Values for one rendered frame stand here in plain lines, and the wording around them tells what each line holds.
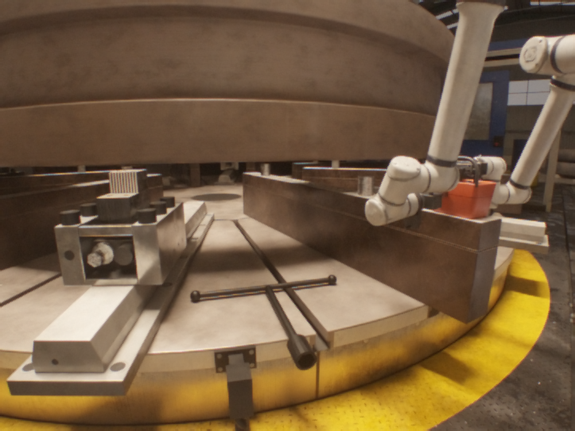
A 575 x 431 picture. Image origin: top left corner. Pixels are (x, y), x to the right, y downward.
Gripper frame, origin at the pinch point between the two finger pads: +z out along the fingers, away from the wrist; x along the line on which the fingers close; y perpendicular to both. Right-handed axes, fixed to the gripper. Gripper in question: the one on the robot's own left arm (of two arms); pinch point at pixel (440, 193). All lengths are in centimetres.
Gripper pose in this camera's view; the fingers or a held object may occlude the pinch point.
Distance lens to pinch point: 126.1
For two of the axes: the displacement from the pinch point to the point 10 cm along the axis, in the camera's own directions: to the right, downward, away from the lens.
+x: -4.8, -1.9, 8.6
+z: 8.7, -2.2, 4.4
